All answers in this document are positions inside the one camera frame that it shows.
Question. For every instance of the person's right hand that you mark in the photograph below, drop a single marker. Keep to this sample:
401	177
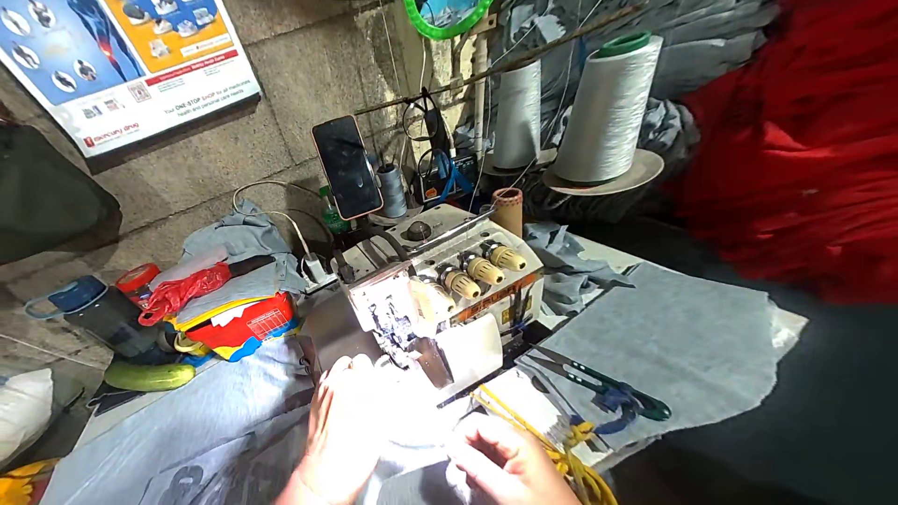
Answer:
526	466

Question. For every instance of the person's left hand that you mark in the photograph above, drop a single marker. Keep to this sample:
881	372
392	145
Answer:
344	435

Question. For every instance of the person's left fingers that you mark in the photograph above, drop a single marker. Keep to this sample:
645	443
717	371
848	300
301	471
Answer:
351	372

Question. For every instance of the person's right thumb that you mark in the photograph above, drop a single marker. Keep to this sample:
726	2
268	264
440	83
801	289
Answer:
477	463

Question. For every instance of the person's right fingers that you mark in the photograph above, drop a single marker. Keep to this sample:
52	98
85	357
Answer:
489	429

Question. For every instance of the white fabric piece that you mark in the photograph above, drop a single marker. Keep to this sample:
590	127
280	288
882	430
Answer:
417	428

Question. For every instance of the person's left forearm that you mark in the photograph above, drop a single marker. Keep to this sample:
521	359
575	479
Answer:
298	492

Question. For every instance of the red yellow blue packet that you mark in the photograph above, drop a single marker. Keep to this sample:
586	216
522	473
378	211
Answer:
245	326

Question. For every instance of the dark green thread scissors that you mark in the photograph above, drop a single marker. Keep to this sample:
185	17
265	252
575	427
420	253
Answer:
593	379

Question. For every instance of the white overlock sewing machine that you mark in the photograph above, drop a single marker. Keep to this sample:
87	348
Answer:
463	308

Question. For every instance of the dark blue cloth strip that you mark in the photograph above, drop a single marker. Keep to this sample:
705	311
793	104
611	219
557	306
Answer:
621	407

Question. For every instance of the grey printed fabric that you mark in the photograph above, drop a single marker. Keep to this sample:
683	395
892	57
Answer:
231	463

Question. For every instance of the green plastic bottle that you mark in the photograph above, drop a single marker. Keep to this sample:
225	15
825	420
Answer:
334	219

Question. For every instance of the light blue fabric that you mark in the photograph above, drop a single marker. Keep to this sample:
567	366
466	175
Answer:
196	400

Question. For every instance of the crumpled grey-blue cloth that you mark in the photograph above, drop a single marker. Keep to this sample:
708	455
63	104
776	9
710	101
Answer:
245	242

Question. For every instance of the grey fabric scraps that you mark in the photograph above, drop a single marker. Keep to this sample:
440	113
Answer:
568	270

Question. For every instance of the grey thread spool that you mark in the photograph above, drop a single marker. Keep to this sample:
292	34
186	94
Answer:
392	193

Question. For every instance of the red plastic bag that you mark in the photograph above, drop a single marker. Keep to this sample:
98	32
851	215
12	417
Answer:
186	289

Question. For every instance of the green cucumber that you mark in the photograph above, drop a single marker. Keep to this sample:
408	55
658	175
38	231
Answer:
151	377

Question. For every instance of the large grey fabric sheet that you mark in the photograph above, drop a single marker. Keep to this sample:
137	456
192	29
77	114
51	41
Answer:
673	344

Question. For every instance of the smartphone with orange rim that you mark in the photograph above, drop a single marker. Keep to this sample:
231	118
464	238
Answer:
347	167

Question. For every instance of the blue ribbon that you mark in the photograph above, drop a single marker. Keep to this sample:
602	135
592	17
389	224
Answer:
449	179

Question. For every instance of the brown cardboard cone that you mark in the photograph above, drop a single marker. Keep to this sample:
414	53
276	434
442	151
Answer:
509	210

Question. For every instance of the sewing table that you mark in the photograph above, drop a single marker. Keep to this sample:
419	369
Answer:
130	402

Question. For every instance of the jar with red lid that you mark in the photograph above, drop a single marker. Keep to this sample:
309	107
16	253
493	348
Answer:
139	279

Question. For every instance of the black box-shaped device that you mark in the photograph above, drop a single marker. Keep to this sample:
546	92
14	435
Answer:
464	168

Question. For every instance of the round cream spool plate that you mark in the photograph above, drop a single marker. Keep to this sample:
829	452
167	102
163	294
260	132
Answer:
491	167
649	172

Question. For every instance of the dark blue water bottle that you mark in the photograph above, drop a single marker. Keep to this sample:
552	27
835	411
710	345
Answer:
105	319

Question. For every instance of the white vertical pipe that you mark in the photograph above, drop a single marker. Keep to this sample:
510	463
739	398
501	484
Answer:
480	119

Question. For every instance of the rusty metal rod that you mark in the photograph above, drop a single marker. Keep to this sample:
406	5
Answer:
484	73

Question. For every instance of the white sack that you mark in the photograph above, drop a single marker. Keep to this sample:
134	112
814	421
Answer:
24	414

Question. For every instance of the large white thread cone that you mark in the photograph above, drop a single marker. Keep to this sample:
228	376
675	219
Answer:
607	116

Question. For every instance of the yellow flower-print item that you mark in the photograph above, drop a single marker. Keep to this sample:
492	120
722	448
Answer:
21	484

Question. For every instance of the green-rimmed round mirror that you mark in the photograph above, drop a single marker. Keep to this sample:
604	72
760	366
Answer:
429	31

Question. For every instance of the poster with blue orange print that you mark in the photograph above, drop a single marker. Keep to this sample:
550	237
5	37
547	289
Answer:
140	63

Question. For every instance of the pile of red fabric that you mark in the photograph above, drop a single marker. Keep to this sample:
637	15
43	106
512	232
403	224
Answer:
807	154

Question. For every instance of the pile of grey fabric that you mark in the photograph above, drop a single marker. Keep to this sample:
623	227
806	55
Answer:
680	49

